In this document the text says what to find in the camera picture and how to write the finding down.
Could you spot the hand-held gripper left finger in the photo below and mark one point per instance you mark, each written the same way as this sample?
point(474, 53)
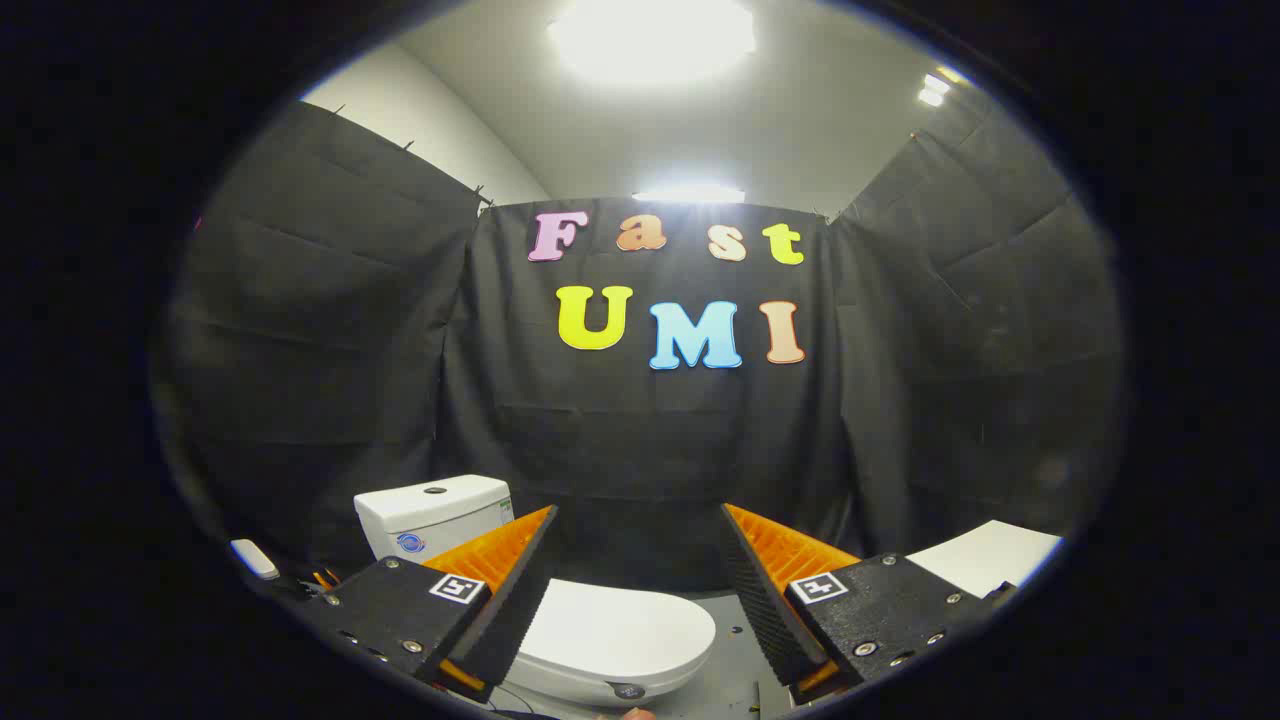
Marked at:
point(510, 600)

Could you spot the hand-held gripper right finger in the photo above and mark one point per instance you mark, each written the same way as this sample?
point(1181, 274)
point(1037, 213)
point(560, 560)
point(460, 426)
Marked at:
point(765, 600)

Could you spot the white toilet lid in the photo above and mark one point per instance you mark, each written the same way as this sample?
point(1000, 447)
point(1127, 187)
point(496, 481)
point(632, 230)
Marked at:
point(620, 625)

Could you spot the white ceramic toilet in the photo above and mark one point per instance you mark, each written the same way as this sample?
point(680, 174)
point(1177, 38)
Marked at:
point(430, 518)

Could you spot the black backdrop cloth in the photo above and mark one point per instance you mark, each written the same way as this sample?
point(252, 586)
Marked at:
point(650, 450)

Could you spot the grey drawer cabinet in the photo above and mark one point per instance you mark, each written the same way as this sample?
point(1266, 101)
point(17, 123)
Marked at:
point(990, 555)

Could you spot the small white device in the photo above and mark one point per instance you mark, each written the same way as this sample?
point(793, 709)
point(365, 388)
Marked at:
point(253, 558)

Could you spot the long ceiling light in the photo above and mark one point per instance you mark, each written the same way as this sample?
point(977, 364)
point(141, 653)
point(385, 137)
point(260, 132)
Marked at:
point(688, 194)

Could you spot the small ceiling light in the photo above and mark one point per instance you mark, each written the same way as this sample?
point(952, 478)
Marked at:
point(933, 90)

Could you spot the large round ceiling light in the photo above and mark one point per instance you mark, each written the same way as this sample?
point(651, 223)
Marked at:
point(650, 40)

